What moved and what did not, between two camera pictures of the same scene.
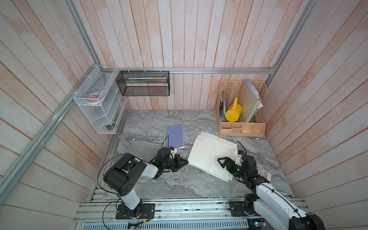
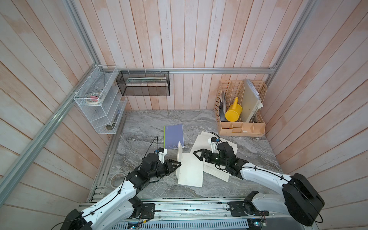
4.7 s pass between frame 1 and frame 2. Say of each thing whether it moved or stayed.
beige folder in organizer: stayed
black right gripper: moved
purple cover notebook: stayed
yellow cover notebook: moved
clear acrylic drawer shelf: stayed
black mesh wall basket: stayed
